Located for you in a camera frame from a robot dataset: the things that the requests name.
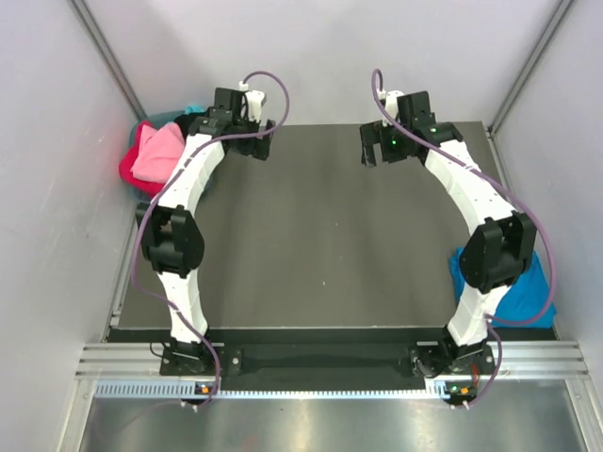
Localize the pink t shirt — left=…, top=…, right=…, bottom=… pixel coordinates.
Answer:
left=140, top=121, right=186, bottom=184

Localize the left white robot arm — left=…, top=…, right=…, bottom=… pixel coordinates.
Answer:
left=136, top=83, right=276, bottom=376

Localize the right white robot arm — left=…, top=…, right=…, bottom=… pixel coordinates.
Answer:
left=360, top=89, right=536, bottom=378

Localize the black t shirt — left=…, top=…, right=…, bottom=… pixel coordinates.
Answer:
left=173, top=113, right=196, bottom=137

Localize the light blue t shirt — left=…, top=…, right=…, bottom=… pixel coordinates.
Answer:
left=184, top=104, right=205, bottom=115

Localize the blue plastic basket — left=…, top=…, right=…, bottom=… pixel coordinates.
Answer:
left=118, top=107, right=205, bottom=202

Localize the red t shirt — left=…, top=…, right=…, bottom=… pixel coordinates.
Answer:
left=118, top=121, right=165, bottom=200

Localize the folded blue t shirt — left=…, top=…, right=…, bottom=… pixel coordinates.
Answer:
left=448, top=248, right=549, bottom=331

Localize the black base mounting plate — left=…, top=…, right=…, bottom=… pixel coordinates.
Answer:
left=158, top=341, right=498, bottom=379

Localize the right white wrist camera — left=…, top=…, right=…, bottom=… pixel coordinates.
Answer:
left=378, top=89, right=404, bottom=127

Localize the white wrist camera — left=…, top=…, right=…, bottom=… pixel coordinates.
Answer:
left=378, top=89, right=404, bottom=127
left=238, top=81, right=267, bottom=122

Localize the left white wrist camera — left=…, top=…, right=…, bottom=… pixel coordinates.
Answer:
left=238, top=81, right=267, bottom=122

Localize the left aluminium corner post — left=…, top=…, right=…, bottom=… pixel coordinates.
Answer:
left=67, top=0, right=146, bottom=120

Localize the aluminium corner post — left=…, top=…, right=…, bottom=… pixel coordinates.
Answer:
left=67, top=0, right=146, bottom=120
left=486, top=0, right=575, bottom=138

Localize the right aluminium corner post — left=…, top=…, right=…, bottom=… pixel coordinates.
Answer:
left=486, top=0, right=575, bottom=138

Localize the slotted grey cable duct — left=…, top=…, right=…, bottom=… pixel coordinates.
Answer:
left=94, top=379, right=471, bottom=400

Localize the aluminium front rail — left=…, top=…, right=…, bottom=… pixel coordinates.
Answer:
left=75, top=341, right=588, bottom=379

